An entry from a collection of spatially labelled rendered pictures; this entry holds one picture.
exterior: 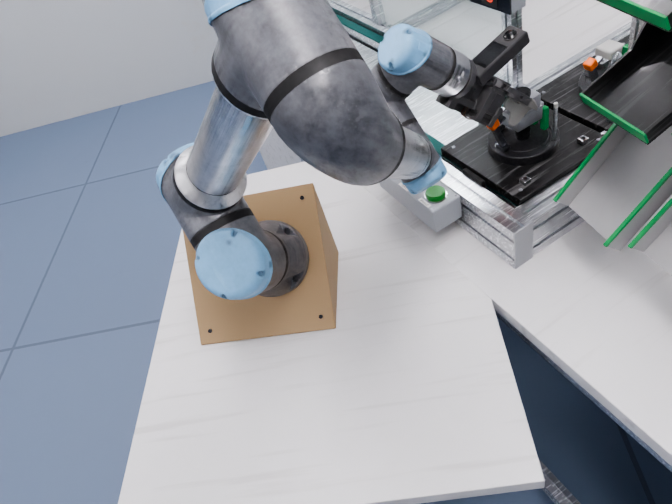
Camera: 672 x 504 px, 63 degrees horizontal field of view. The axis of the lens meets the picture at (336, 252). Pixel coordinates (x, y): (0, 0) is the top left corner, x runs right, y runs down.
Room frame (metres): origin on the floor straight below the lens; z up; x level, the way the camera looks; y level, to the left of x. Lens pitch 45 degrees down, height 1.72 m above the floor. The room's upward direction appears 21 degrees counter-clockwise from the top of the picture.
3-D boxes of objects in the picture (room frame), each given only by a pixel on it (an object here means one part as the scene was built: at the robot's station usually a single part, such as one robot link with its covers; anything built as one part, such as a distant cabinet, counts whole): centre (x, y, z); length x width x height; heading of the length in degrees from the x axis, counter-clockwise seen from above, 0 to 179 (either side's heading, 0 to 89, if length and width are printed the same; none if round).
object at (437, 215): (0.88, -0.21, 0.93); 0.21 x 0.07 x 0.06; 16
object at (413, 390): (0.79, 0.07, 0.84); 0.90 x 0.70 x 0.03; 167
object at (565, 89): (0.92, -0.69, 1.01); 0.24 x 0.24 x 0.13; 16
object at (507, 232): (1.08, -0.22, 0.91); 0.89 x 0.06 x 0.11; 16
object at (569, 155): (0.85, -0.44, 0.96); 0.24 x 0.24 x 0.02; 16
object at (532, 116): (0.86, -0.45, 1.06); 0.08 x 0.04 x 0.07; 106
